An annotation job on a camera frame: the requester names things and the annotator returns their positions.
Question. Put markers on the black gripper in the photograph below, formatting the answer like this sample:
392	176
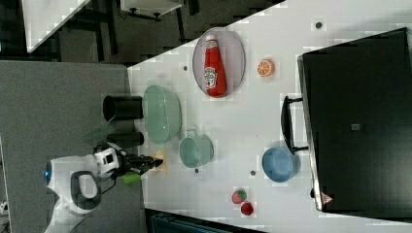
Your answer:
132	163

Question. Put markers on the peeled toy banana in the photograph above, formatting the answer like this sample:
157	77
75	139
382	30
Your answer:
160	159

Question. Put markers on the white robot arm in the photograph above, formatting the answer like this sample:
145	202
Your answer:
76	182

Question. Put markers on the green mug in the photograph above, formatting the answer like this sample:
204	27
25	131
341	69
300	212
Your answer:
195	149

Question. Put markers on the green toy pear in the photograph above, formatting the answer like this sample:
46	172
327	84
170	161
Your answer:
130	178

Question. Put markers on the small black pot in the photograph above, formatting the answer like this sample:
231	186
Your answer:
127	140

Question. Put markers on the green plastic colander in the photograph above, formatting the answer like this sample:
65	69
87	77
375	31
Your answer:
162	113

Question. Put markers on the large black pot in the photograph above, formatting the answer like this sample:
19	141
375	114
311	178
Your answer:
117	108

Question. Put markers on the pink toy strawberry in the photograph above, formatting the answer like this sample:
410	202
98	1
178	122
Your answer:
238	196

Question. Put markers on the red ketchup bottle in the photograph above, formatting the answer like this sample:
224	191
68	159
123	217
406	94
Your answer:
214	74

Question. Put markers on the red toy berry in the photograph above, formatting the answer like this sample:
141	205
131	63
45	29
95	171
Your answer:
247	208

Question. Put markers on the blue bowl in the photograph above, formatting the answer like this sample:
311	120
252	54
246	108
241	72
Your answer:
280	165

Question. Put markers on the grey oval plate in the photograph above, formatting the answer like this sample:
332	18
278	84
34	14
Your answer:
232	56

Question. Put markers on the orange slice toy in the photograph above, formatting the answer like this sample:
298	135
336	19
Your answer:
266	68

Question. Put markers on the black toaster oven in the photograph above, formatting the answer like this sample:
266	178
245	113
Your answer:
356	100

